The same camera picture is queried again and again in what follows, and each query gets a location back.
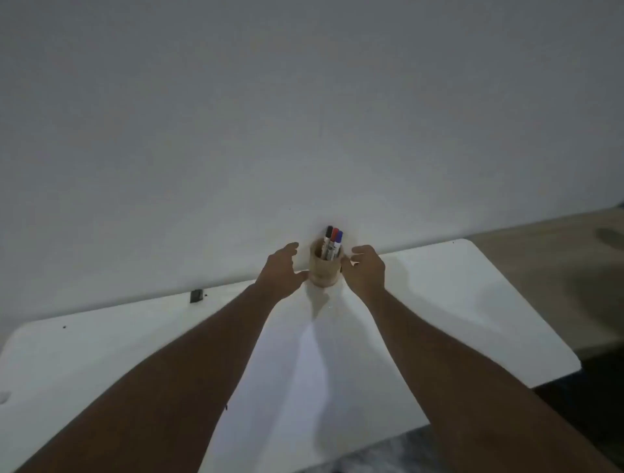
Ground wooden pen holder cup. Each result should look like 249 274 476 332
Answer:
308 237 345 288

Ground person's left forearm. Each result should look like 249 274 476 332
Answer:
14 282 283 473

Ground person's right forearm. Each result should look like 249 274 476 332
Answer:
363 287 623 473

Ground white paper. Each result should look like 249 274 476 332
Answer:
200 287 432 473

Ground person's right hand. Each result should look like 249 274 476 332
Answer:
339 245 387 302

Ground person's left hand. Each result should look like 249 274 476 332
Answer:
253 242 309 304

